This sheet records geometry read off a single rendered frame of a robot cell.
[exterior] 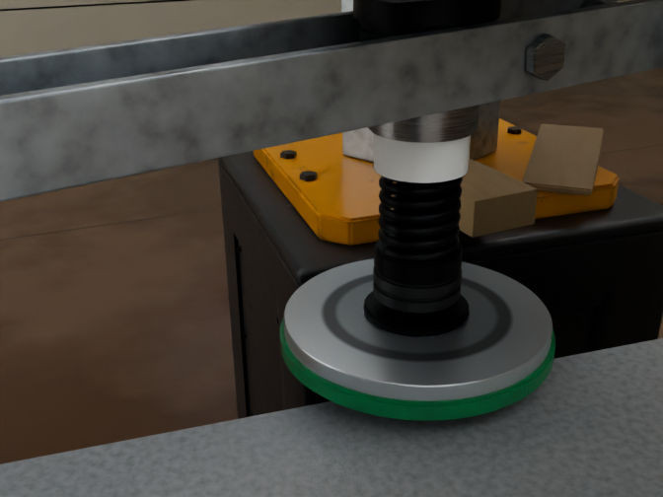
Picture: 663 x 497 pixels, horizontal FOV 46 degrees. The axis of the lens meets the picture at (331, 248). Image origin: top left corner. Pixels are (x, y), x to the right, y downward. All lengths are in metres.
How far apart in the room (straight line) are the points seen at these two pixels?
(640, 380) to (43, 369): 1.88
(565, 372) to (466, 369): 0.12
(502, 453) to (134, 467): 0.25
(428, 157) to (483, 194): 0.47
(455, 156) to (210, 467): 0.27
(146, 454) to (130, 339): 1.82
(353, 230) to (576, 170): 0.37
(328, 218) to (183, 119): 0.66
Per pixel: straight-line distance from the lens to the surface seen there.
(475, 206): 0.99
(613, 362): 0.69
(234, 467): 0.55
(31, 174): 0.42
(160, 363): 2.25
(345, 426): 0.58
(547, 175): 1.21
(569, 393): 0.64
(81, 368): 2.29
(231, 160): 1.46
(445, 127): 0.54
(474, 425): 0.59
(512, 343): 0.60
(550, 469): 0.56
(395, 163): 0.55
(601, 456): 0.58
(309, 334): 0.60
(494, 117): 1.33
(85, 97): 0.41
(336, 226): 1.06
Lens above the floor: 1.17
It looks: 24 degrees down
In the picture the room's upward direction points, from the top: 1 degrees counter-clockwise
